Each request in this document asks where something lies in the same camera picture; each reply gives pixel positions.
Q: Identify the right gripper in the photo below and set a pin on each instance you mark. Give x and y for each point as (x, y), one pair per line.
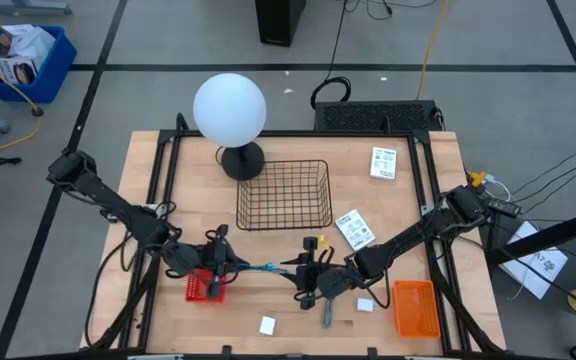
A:
(310, 275)

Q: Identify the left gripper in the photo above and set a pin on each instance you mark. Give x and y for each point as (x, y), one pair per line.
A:
(215, 260)

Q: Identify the small white charger cube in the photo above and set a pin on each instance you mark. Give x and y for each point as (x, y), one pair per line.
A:
(267, 325)
(365, 305)

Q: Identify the orange plastic basket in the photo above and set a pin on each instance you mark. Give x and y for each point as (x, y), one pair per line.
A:
(416, 310)

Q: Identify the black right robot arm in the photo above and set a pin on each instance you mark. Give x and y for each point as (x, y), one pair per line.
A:
(408, 240)

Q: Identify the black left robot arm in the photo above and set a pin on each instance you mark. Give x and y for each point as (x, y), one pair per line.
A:
(113, 202)

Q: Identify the blue plastic bin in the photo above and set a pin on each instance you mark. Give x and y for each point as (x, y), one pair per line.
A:
(53, 75)

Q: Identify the yellow tag on gripper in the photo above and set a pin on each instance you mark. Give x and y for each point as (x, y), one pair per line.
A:
(324, 242)

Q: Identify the red plastic basket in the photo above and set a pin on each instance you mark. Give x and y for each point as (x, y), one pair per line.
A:
(195, 290)

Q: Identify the white globe lamp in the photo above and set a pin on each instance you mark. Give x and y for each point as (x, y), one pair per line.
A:
(229, 110)

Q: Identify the black perforated metal case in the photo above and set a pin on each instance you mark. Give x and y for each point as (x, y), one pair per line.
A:
(375, 116)

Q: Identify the yellow plug connector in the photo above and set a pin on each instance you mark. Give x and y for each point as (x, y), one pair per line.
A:
(477, 178)

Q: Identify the black power adapter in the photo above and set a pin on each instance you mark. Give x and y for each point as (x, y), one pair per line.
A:
(504, 207)

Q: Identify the white printed paper sheet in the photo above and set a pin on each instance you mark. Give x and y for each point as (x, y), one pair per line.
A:
(533, 280)

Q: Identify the black computer tower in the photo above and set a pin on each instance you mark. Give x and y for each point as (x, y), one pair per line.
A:
(279, 20)

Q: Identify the black metal beam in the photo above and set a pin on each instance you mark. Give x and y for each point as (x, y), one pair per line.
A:
(558, 232)

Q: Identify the white carton with dark print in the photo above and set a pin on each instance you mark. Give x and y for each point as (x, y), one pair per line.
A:
(10, 40)
(13, 70)

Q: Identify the black metal table frame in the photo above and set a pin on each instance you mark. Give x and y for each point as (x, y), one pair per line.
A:
(318, 133)

